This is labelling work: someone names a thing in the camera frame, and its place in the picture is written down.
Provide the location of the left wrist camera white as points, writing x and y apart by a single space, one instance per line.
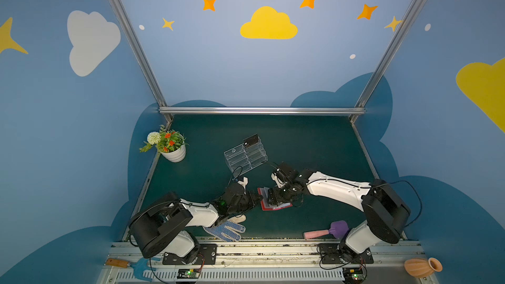
243 181

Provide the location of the purple pink toy shovel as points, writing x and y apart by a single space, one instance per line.
337 229

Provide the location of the white pot with flowers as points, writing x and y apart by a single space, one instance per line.
169 143

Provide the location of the right green circuit board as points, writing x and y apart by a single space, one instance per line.
353 275

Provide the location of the clear acrylic card organizer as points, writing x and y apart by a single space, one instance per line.
240 160

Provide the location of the dark credit card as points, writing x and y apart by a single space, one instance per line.
251 141

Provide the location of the red card holder wallet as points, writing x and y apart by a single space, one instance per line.
269 201

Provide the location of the green circuit board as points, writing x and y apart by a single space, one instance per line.
188 274
353 275

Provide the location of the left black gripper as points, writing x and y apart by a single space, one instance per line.
248 200

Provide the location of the left green circuit board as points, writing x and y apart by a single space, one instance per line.
188 274

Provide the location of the terracotta clay vase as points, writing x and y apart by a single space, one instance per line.
420 268

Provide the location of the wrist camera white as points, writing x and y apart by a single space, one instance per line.
243 181
276 179

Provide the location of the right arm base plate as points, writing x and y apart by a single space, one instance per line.
331 253

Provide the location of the aluminium rail frame front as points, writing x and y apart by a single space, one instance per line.
291 261

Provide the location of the diagonal aluminium post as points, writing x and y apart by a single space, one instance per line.
140 56
399 35

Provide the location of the right diagonal aluminium post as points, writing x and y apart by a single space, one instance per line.
399 35

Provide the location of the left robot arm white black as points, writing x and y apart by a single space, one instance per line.
162 226

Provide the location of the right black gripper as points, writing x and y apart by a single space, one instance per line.
280 194

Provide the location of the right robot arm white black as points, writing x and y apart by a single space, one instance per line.
385 212

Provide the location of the blue fork wooden handle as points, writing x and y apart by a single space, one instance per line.
139 267

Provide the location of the blue dotted work glove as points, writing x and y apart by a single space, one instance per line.
229 231

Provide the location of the horizontal aluminium back bar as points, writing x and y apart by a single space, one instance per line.
262 111

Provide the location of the left diagonal aluminium post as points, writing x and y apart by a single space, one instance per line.
140 56

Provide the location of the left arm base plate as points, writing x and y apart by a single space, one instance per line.
205 253

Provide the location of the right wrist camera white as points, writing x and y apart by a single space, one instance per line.
276 179

